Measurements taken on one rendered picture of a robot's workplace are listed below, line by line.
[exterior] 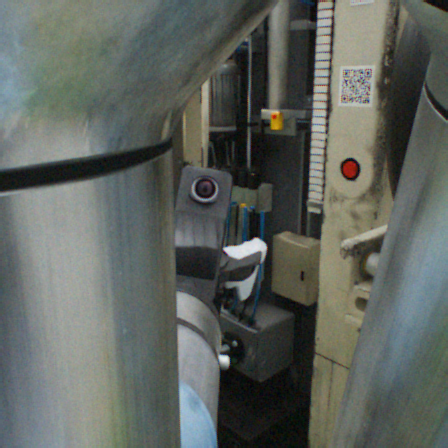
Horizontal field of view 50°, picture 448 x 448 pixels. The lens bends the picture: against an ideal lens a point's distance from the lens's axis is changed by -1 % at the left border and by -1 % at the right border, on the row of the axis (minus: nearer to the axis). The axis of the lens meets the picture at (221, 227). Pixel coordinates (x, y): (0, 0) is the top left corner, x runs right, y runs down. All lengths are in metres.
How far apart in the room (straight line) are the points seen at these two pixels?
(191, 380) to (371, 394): 0.12
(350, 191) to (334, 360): 0.39
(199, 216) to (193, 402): 0.18
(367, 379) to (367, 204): 0.83
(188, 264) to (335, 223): 0.68
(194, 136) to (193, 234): 0.55
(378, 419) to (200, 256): 0.25
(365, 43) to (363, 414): 0.85
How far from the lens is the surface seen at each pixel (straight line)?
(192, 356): 0.28
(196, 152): 0.93
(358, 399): 0.18
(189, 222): 0.39
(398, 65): 0.74
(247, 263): 0.44
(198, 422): 0.25
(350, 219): 1.01
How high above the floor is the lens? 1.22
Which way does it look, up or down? 16 degrees down
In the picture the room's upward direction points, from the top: straight up
